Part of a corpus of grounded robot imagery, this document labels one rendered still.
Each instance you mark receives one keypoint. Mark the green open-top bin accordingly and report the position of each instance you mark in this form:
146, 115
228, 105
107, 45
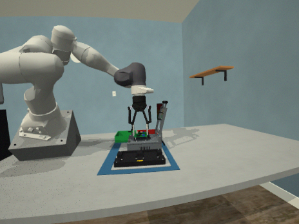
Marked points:
122, 136

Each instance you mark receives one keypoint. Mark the red open-top bin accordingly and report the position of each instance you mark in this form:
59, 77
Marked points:
150, 131

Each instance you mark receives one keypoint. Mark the green circuit board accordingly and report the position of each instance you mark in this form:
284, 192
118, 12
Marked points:
140, 134

